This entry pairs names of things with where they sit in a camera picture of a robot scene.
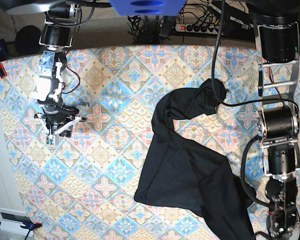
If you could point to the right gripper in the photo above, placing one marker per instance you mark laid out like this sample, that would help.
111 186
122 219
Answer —
58 122

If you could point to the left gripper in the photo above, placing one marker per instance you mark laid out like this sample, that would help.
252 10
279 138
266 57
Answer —
279 228

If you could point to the black t-shirt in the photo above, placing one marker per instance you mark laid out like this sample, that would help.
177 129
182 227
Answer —
182 173

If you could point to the white floor box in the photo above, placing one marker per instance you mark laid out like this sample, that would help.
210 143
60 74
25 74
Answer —
12 220

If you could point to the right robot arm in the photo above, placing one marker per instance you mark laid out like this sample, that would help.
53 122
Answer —
63 19

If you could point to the white power strip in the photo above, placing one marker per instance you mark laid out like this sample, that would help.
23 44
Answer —
198 28

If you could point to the blue clamp far left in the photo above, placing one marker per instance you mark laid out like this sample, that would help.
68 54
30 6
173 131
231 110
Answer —
3 46

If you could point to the orange black clamp lower left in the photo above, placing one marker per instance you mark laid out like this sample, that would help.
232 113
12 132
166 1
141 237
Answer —
30 225

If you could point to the black round stool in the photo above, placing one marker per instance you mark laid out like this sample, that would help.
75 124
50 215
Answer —
27 40

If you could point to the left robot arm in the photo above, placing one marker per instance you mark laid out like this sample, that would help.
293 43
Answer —
276 29

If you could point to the patterned tablecloth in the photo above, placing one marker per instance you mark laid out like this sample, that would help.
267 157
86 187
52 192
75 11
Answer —
82 188

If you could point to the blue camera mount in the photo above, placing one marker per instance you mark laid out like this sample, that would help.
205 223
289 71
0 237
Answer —
147 7

